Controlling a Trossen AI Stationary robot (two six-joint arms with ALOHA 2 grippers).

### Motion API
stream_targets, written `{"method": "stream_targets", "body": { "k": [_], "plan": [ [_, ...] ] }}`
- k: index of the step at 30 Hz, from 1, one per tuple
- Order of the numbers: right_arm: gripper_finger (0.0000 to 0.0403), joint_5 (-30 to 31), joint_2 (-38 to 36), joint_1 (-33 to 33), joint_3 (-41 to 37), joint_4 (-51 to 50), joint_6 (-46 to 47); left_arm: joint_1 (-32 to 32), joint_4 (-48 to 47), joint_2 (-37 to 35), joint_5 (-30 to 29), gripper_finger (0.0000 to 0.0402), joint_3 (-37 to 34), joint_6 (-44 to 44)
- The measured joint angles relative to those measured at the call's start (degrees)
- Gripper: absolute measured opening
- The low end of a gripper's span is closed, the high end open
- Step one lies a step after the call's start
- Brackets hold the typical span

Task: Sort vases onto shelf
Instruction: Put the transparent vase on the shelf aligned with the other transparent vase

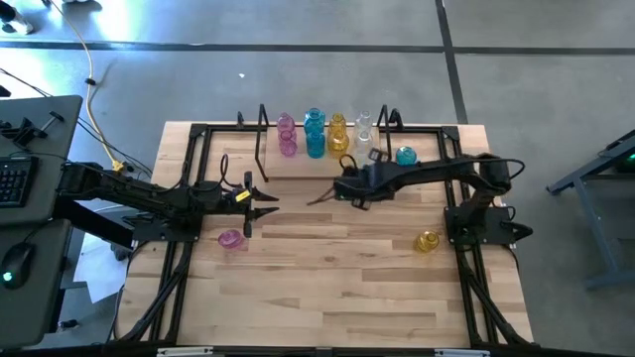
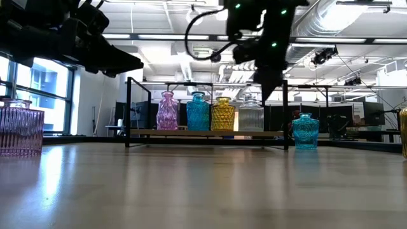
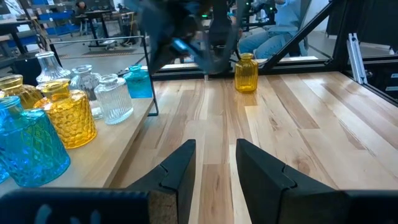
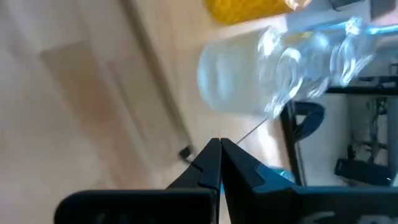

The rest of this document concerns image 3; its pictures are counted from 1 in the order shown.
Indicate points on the silver aluminium bracket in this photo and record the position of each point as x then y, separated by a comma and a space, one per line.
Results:
356, 59

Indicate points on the yellow ribbed glass bottle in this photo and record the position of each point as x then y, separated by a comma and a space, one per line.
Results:
246, 74

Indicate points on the black rig frame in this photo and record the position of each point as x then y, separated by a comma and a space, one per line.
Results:
311, 67

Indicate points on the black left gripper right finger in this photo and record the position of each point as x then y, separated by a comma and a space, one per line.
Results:
270, 189

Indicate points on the teal diamond-pattern glass vase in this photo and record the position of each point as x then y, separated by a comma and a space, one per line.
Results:
31, 146

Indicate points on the wooden shelf with black frame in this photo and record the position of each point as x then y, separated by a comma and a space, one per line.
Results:
102, 149

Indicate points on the blue storage shelf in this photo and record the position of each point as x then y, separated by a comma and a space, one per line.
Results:
59, 18

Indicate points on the yellow ribbed tapered glass vase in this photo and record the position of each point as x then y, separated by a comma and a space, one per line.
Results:
17, 91

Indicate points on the clear wide-fluted glass jar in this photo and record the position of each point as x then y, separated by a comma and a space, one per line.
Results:
84, 82

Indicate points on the person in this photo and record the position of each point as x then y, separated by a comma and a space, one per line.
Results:
81, 4
280, 18

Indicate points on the black curtain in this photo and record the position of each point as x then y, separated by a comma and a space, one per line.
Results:
373, 21

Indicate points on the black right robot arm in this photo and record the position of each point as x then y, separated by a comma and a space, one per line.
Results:
174, 28

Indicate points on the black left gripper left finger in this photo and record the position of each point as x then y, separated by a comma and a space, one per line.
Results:
174, 180

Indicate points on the clear ribbed glass bottle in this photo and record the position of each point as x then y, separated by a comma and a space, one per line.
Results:
49, 67

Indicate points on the background black table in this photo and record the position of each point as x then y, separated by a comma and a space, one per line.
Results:
99, 14

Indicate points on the yellow diamond-pattern glass vase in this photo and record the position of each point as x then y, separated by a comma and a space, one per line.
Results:
70, 119

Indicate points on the tall teal pebbled glass vase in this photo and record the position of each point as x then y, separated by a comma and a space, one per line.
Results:
3, 175

